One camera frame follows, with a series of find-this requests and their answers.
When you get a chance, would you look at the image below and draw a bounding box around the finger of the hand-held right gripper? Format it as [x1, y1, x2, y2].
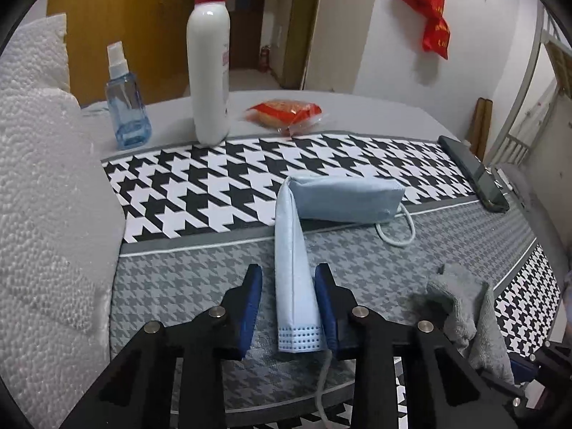
[509, 340, 572, 413]

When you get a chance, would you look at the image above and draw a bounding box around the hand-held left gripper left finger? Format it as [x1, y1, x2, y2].
[60, 263, 263, 429]

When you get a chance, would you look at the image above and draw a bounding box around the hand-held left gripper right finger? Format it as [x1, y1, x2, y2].
[314, 263, 524, 429]

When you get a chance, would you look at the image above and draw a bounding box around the blue face mask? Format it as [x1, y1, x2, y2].
[273, 174, 417, 429]

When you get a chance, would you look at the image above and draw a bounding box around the grey cloth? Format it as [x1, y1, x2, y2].
[411, 263, 516, 386]

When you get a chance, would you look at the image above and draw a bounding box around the white foam box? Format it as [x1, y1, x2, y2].
[0, 13, 127, 417]

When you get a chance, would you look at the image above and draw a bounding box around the black white houndstooth mat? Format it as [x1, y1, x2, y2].
[100, 133, 561, 429]

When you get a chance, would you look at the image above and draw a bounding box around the red snack packet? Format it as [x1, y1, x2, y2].
[245, 98, 330, 137]

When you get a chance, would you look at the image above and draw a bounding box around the black phone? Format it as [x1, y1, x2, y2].
[438, 135, 511, 212]

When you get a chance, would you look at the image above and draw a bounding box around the blue spray bottle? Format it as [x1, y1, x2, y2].
[105, 41, 153, 151]

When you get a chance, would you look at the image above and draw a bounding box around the white lotion pump bottle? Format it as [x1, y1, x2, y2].
[186, 0, 232, 146]

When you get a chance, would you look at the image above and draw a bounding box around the dark brown door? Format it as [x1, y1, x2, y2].
[219, 0, 270, 71]

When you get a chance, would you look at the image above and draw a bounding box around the light wooden side door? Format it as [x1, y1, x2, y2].
[273, 0, 325, 91]

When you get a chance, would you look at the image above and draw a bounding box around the wooden wardrobe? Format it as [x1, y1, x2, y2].
[47, 0, 197, 109]

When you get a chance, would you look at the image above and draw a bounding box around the red plastic bag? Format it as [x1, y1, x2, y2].
[394, 0, 449, 60]

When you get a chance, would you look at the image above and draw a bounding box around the metal bunk bed frame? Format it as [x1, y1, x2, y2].
[485, 2, 572, 176]

